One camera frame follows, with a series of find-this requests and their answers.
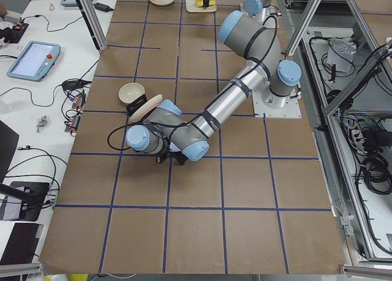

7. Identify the teach pendant tablet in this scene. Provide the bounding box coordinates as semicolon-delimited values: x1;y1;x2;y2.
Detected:
7;41;61;82

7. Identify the black dish rack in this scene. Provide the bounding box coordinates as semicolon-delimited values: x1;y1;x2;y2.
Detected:
126;94;187;165

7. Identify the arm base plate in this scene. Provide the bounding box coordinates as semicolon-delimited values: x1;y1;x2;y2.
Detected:
252;82;302;119

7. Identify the aluminium frame post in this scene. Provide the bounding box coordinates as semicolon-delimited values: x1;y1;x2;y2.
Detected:
75;0;107;51

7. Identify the black monitor stand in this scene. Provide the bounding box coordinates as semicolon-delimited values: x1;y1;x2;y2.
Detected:
1;181;50;222

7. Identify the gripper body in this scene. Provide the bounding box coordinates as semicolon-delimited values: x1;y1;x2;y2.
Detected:
156;140;170;163

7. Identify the cream plate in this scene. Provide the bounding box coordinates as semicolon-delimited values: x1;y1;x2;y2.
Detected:
129;94;163;123

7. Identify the cream tray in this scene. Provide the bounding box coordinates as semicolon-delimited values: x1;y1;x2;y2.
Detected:
185;0;217;13

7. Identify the black power adapter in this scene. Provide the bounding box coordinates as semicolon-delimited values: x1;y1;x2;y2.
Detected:
94;2;114;12

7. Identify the cream bowl in rack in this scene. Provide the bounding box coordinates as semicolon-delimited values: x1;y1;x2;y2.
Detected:
118;83;145;104

